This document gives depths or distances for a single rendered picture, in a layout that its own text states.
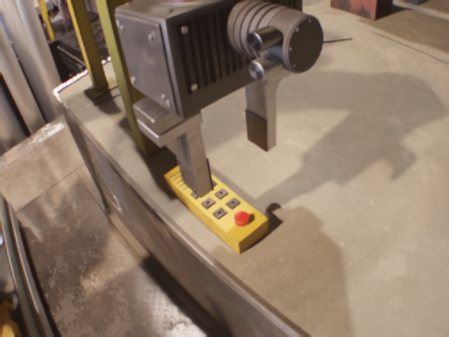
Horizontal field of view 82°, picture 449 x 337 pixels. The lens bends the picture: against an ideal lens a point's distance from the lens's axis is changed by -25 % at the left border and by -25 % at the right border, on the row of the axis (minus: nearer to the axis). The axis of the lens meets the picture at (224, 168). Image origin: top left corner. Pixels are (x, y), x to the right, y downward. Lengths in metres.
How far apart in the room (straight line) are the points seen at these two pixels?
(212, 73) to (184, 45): 0.06
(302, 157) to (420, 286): 0.44
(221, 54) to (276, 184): 0.44
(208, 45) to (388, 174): 0.59
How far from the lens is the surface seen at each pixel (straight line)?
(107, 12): 0.68
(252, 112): 0.58
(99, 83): 1.25
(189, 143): 0.46
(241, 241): 0.61
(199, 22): 0.34
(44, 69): 2.76
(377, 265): 0.67
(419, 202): 0.80
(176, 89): 0.36
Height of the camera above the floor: 1.27
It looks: 45 degrees down
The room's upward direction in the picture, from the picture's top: 8 degrees counter-clockwise
